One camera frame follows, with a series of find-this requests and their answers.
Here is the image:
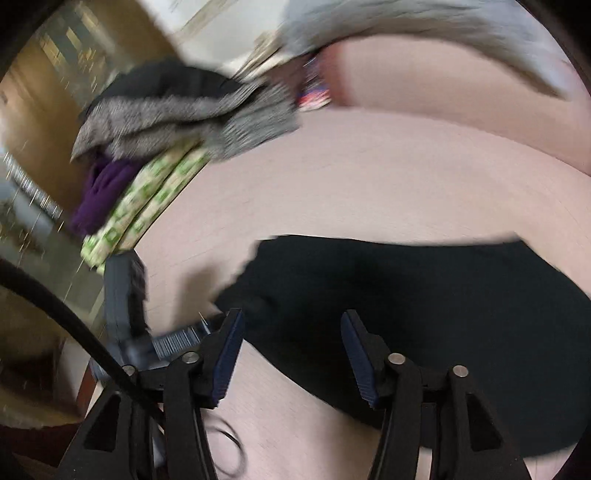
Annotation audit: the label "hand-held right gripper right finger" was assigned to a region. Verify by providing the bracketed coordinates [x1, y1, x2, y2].
[341, 310, 532, 480]

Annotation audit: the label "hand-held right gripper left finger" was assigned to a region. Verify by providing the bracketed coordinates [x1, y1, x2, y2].
[55, 308, 245, 480]

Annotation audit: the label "black pants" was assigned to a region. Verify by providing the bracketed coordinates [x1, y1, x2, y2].
[215, 234, 591, 455]

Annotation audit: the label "purple cloth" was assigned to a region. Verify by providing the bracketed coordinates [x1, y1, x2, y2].
[69, 156, 145, 237]

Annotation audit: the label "green patterned blanket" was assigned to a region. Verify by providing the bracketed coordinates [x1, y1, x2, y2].
[81, 138, 214, 271]

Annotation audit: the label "pink quilted sofa seat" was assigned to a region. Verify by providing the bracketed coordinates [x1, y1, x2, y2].
[83, 111, 591, 480]

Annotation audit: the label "houndstooth garment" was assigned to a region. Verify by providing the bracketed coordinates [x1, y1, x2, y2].
[71, 88, 301, 163]

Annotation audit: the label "wooden cabinet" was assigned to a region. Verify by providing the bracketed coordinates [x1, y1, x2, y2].
[0, 0, 181, 430]

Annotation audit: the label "black garment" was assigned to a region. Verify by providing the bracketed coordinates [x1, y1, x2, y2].
[88, 60, 241, 112]

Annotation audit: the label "colourful packet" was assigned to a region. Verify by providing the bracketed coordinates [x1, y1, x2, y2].
[295, 53, 334, 110]

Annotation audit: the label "pink and brown bolster cushion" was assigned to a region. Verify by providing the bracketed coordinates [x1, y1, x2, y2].
[318, 37, 591, 178]

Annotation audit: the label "grey quilted pillow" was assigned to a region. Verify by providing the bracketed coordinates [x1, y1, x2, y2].
[277, 0, 573, 100]

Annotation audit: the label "thin dark cord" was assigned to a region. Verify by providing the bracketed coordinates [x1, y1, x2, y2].
[203, 413, 246, 477]

